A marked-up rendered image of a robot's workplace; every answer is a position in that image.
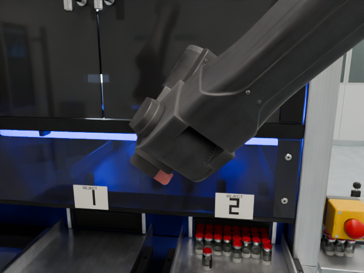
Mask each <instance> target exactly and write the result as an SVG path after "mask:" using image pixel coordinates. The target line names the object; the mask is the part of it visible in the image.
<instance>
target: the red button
mask: <svg viewBox="0 0 364 273"><path fill-rule="evenodd" d="M344 231H345V233H346V234H347V236H348V237H349V238H351V239H361V238H363V237H364V224H363V223H362V222H361V221H360V220H358V219H351V220H349V221H347V222H346V223H345V225H344Z"/></svg>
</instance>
